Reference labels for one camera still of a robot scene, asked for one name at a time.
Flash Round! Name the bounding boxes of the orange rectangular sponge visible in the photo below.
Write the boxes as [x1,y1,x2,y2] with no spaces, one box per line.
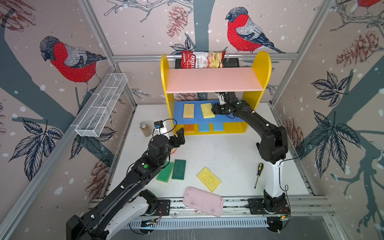
[184,124,195,133]

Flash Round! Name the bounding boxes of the blue cellulose sponge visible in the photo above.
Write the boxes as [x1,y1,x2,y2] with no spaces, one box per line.
[199,123,210,133]
[213,123,225,132]

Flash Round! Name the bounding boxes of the beige orange-backed sponge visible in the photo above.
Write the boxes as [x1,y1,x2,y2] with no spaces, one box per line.
[183,104,195,119]

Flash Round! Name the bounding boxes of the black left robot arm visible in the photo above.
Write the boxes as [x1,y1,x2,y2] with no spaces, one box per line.
[66,128,185,240]

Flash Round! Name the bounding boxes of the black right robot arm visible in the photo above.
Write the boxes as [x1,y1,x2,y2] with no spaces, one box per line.
[212,92,288,213]

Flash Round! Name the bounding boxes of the yellow shelf pink blue boards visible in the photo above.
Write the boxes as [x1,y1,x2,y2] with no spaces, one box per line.
[161,52,272,135]

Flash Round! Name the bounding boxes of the glass spice jar silver lid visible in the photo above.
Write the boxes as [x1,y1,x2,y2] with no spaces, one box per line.
[140,122,152,137]

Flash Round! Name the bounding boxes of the light green sponge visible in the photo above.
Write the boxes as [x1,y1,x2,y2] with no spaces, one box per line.
[156,162,174,183]

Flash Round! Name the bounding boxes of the dark green scouring sponge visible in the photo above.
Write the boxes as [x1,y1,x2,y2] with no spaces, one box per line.
[172,160,187,180]

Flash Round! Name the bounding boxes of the red chips bag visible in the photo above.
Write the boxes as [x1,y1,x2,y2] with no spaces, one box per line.
[182,51,226,69]

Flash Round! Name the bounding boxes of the black yellow screwdriver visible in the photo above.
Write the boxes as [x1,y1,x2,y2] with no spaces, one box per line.
[254,163,264,189]

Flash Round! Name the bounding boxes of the pink plastic tray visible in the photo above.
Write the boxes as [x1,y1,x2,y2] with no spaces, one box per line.
[183,187,224,217]

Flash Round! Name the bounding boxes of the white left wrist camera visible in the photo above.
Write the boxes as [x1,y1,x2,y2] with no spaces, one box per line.
[154,121,169,137]

